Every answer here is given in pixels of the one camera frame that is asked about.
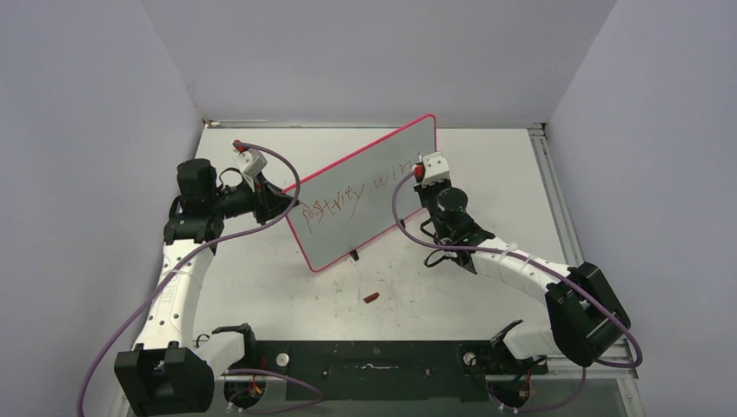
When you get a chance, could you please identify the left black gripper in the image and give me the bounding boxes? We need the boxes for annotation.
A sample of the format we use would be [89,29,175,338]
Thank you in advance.
[209,171,299,226]

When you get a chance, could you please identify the pink framed whiteboard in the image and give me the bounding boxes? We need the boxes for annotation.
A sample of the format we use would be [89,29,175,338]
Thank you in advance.
[284,114,437,273]

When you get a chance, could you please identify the red marker cap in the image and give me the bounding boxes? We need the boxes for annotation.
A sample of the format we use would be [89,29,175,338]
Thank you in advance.
[363,292,380,303]

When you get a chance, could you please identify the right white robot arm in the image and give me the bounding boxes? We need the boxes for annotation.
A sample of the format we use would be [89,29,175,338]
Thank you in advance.
[413,180,631,372]

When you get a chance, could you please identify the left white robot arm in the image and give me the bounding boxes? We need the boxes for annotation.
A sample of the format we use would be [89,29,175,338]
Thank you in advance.
[114,149,293,416]

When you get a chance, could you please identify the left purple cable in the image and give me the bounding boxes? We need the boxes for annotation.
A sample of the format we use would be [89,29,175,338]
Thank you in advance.
[76,139,302,417]

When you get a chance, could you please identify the purple cable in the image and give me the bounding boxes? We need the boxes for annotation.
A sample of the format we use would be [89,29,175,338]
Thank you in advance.
[391,172,644,413]
[76,139,302,417]

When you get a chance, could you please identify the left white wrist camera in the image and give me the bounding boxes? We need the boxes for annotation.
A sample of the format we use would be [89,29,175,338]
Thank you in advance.
[234,148,268,180]

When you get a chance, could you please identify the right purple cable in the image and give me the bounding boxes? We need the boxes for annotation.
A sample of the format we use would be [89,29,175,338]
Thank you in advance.
[391,172,644,413]

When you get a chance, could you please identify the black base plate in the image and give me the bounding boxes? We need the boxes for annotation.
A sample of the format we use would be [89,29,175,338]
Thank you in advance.
[229,340,548,402]

